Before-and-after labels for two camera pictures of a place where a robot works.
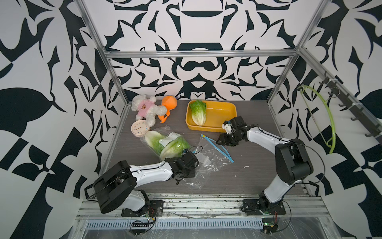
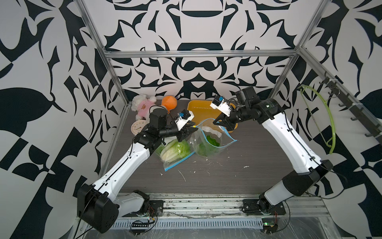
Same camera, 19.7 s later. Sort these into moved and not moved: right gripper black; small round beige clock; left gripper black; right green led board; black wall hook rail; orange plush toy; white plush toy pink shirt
Moved: right gripper black; left gripper black
Not moved: black wall hook rail; right green led board; orange plush toy; white plush toy pink shirt; small round beige clock
